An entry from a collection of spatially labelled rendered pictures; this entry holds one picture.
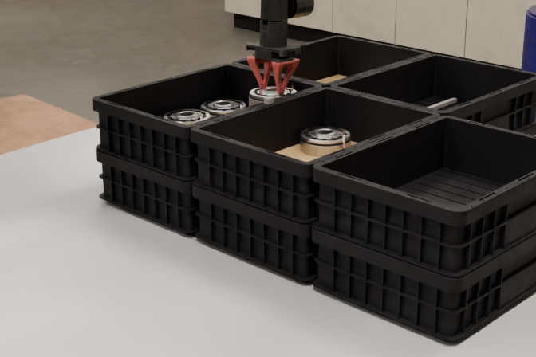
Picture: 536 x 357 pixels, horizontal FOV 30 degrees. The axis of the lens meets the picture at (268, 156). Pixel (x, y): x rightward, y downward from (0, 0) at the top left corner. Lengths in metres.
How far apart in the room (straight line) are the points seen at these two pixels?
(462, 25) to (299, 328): 4.32
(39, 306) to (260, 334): 0.39
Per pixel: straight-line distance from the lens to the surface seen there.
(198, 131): 1.84
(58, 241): 1.99
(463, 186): 1.89
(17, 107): 4.84
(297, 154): 2.01
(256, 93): 2.12
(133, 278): 1.81
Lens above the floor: 1.50
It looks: 20 degrees down
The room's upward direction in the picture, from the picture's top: straight up
